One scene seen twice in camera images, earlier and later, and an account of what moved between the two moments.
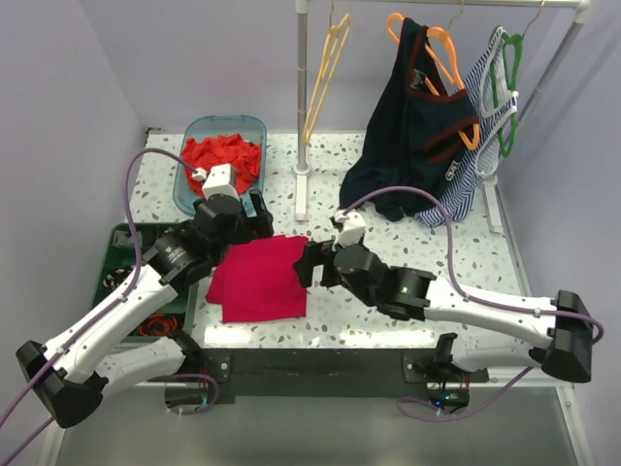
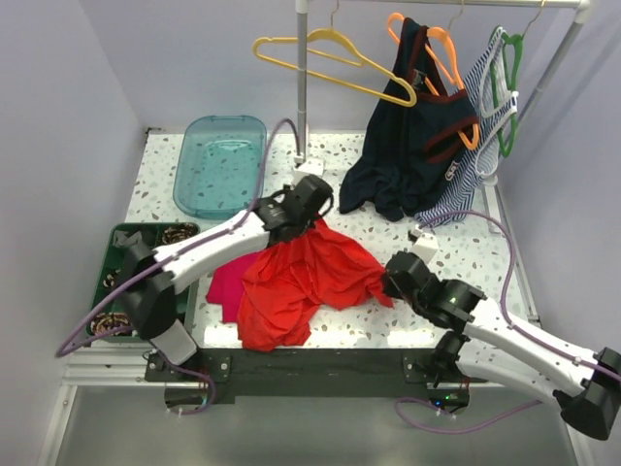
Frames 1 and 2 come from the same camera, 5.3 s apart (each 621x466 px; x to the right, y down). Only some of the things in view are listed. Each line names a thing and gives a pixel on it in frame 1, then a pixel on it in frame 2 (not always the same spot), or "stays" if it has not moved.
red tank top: x=228 y=149 → x=285 y=282
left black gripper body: x=248 y=228 → x=304 y=224
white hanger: x=500 y=96 stays
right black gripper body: x=330 y=278 → x=390 y=288
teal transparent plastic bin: x=186 y=191 stays
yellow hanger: x=335 y=45 → x=363 y=62
